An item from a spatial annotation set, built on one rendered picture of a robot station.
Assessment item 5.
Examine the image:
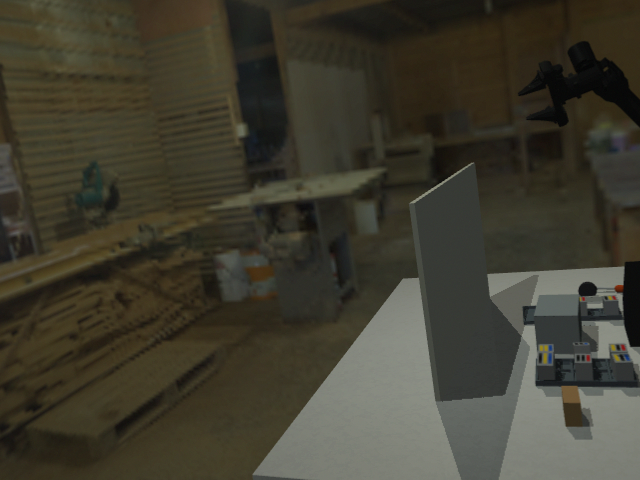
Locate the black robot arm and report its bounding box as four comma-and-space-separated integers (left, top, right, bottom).
553, 41, 640, 127

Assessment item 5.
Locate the brown rectangular block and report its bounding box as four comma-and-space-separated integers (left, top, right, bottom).
562, 386, 583, 427

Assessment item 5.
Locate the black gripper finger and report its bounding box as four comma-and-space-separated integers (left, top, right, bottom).
518, 69, 546, 96
526, 105, 557, 124

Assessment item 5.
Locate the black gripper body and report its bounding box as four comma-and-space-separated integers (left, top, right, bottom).
539, 61, 585, 127

